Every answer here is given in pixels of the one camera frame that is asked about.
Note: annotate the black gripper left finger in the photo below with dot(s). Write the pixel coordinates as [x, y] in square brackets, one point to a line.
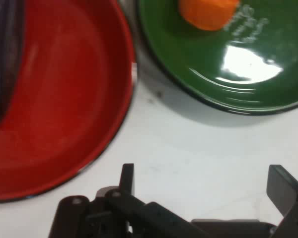
[119, 210]

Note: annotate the purple eggplant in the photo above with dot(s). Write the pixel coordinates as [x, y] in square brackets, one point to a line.
[2, 62]

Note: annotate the red round plate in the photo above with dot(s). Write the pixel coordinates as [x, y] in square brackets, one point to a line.
[69, 99]

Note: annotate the orange carrot piece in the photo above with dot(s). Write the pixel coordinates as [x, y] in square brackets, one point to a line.
[206, 12]

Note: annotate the green round plate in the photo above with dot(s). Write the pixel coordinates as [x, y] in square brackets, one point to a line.
[193, 57]

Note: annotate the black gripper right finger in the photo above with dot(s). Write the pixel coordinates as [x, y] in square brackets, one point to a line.
[288, 193]

